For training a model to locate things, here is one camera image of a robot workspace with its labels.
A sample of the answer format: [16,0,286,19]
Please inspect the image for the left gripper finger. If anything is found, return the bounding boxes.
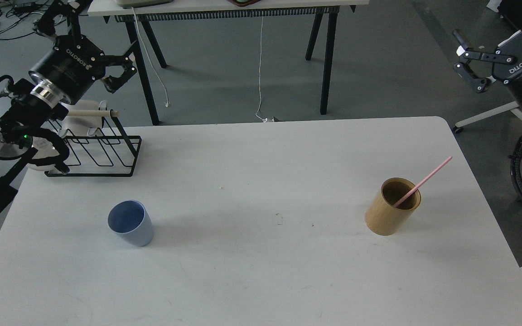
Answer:
[33,0,92,40]
[100,40,138,94]

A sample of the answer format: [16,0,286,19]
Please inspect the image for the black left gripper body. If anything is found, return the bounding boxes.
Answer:
[29,35,106,105]

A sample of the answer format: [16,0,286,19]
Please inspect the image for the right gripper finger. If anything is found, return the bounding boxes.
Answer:
[452,29,517,65]
[453,62,497,93]

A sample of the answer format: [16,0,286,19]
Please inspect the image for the pink chopstick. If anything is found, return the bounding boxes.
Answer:
[393,156,453,208]

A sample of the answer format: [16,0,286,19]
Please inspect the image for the blue plastic cup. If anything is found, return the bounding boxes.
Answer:
[107,200,154,246]

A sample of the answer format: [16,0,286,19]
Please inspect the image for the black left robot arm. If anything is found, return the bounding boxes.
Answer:
[0,0,136,213]

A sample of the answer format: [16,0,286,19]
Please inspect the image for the white mug in rack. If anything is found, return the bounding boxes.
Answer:
[58,101,107,138]

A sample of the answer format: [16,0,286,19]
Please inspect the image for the white background table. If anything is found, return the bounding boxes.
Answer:
[87,0,370,126]

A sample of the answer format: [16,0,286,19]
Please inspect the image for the white plate in rack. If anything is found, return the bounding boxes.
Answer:
[27,136,59,172]

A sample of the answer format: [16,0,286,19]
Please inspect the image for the bamboo cylinder holder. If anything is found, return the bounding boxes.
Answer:
[364,177,422,236]

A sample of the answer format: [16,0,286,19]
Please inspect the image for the white hanging cable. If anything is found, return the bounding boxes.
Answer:
[130,7,171,108]
[255,17,268,123]

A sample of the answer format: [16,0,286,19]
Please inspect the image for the black wire dish rack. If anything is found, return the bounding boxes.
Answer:
[45,106,142,177]

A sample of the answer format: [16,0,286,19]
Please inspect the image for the floor cables and adapters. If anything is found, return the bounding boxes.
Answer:
[0,0,58,46]

